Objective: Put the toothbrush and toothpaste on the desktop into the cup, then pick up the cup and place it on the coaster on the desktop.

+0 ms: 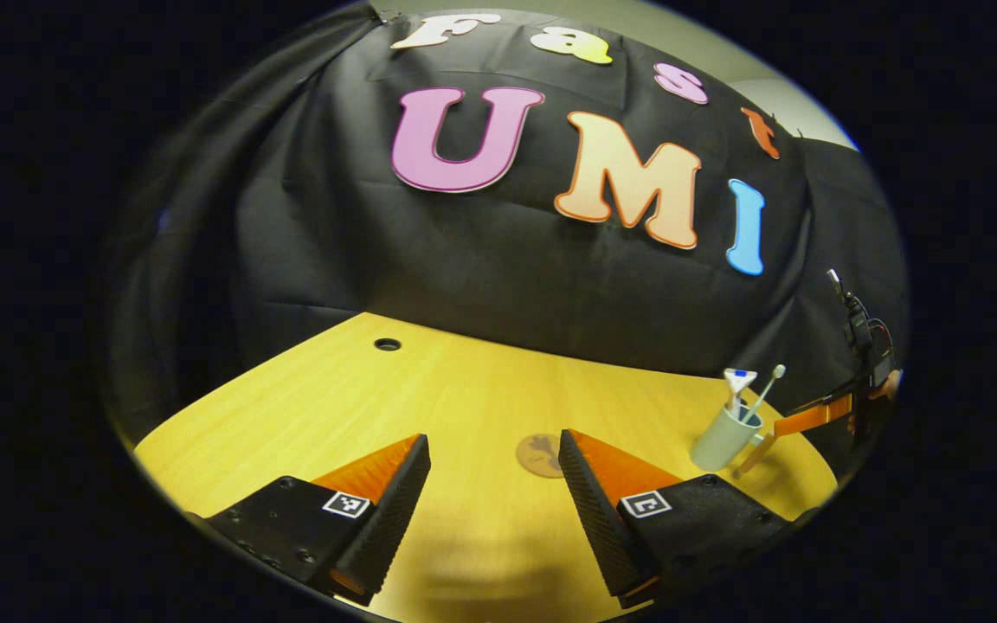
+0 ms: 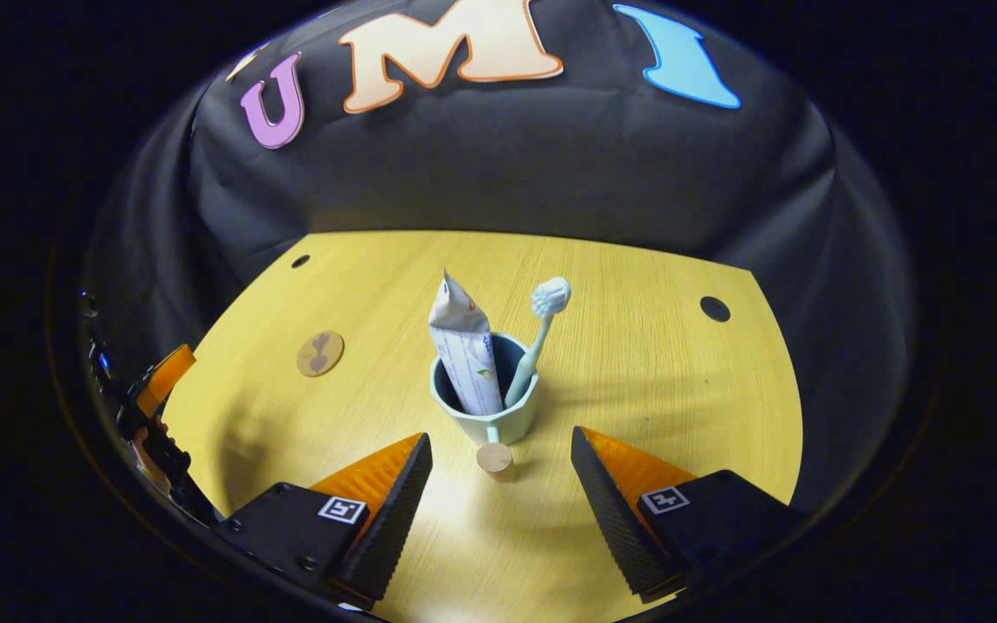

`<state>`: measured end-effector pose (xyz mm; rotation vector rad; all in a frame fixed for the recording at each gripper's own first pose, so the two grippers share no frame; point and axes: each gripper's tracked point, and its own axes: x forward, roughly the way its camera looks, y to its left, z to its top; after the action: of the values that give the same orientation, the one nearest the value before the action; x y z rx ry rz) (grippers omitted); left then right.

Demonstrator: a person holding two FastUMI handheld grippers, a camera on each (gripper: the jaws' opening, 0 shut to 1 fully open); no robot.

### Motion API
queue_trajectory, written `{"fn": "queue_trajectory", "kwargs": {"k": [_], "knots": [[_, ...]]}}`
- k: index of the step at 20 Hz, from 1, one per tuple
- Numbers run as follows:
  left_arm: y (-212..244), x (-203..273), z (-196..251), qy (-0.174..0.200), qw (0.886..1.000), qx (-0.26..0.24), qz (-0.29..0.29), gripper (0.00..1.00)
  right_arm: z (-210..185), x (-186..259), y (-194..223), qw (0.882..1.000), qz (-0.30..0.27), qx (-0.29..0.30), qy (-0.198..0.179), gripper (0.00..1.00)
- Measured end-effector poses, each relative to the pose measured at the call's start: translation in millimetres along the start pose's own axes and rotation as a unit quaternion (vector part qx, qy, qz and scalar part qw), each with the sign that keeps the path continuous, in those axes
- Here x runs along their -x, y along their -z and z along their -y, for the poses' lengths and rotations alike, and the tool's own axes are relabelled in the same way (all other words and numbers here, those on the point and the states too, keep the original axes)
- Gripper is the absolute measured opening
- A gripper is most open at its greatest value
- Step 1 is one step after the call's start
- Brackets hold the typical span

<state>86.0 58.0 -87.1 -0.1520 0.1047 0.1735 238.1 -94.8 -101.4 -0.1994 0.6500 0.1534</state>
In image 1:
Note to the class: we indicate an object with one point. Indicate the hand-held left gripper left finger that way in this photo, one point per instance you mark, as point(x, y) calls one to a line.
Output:
point(390, 519)

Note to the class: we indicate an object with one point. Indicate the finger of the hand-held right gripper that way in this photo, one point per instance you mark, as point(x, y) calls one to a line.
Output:
point(810, 415)

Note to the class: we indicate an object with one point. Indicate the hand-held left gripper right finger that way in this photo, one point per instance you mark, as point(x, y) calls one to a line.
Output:
point(598, 519)

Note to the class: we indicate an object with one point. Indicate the pale green toothbrush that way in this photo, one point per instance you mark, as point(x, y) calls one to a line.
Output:
point(767, 389)

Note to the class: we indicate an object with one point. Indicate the white toothpaste tube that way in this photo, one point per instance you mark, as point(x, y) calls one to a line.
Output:
point(738, 382)

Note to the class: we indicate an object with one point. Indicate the round brown coaster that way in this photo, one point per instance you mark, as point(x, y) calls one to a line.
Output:
point(537, 454)

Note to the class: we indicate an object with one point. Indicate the wooden desktop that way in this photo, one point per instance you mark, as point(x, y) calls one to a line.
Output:
point(464, 398)

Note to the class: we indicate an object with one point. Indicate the black backdrop cloth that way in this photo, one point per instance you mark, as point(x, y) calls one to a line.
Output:
point(464, 260)

